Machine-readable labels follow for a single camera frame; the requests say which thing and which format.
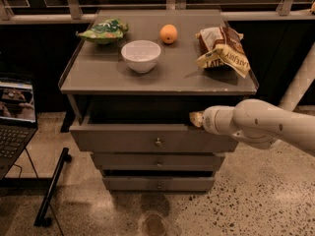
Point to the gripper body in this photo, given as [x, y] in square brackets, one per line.
[209, 120]

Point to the grey top drawer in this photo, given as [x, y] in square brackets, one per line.
[148, 138]

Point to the grey drawer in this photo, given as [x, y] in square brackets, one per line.
[158, 161]
[166, 184]
[148, 138]

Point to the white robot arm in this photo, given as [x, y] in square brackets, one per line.
[262, 125]

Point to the grey drawer cabinet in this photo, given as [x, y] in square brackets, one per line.
[103, 90]

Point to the grey middle drawer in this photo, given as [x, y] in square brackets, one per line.
[158, 161]

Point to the grey bottom drawer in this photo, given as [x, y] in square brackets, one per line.
[166, 184]

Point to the brown and yellow snack bag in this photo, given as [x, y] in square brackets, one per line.
[221, 46]

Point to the white ceramic bowl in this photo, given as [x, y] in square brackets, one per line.
[141, 55]

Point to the orange fruit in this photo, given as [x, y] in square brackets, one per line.
[168, 34]

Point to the green chip bag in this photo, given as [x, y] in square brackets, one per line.
[108, 31]

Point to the metal railing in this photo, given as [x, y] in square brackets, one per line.
[55, 11]

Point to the black laptop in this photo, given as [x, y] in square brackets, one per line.
[18, 121]

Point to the black laptop stand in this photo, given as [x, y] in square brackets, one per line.
[46, 185]

